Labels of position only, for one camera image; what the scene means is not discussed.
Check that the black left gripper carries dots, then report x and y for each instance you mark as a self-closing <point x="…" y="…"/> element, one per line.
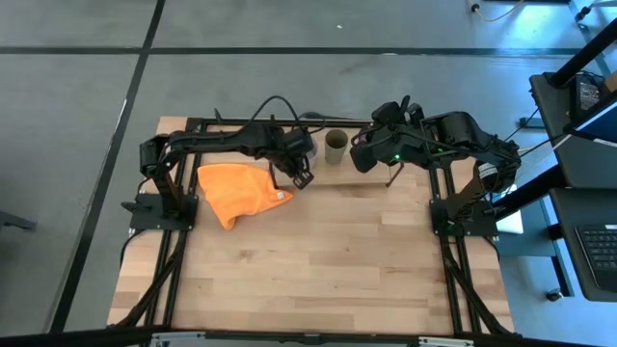
<point x="294" y="152"/>

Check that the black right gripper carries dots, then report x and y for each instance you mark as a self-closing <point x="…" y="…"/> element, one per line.
<point x="395" y="147"/>

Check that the small white cup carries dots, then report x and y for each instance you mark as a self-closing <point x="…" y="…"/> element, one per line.
<point x="314" y="152"/>

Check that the dark purple cup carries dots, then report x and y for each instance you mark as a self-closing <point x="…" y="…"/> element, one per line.
<point x="364" y="159"/>

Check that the tall beige cup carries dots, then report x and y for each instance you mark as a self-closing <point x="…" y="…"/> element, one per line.
<point x="336" y="152"/>

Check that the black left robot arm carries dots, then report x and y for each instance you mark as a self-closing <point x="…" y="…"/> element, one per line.
<point x="217" y="140"/>

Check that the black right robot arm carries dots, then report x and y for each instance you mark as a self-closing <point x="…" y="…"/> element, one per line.
<point x="463" y="127"/>

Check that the orange microfibre cloth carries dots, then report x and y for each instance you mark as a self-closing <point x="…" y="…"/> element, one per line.
<point x="238" y="190"/>

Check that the black desk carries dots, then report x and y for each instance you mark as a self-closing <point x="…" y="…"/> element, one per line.
<point x="585" y="202"/>

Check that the black power adapter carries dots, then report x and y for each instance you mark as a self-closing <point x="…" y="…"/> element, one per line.
<point x="587" y="94"/>

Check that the laptop with blue screen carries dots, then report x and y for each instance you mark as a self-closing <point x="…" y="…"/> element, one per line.
<point x="598" y="123"/>

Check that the black overhead support bar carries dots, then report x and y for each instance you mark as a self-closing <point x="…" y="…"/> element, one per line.
<point x="585" y="53"/>

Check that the black keyboard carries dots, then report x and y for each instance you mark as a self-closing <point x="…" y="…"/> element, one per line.
<point x="600" y="255"/>

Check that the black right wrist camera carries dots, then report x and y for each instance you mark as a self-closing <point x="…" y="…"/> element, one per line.
<point x="388" y="113"/>

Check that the grey camera mount bar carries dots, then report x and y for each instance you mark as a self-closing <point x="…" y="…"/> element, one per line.
<point x="308" y="339"/>

